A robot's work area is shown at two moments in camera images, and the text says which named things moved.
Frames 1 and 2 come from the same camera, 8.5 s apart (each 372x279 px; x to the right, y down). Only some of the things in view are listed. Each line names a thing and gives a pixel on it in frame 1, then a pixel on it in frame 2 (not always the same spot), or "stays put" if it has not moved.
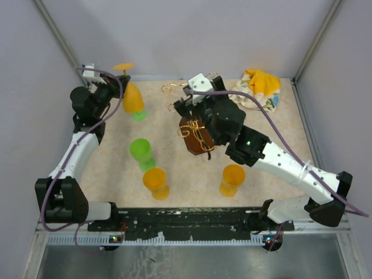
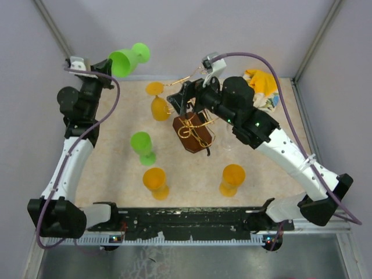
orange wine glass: [233, 175] stays put
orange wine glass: [154, 179] stays put
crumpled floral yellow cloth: [264, 86] stays put
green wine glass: [139, 116] → [125, 61]
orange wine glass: [132, 101] → [160, 107]
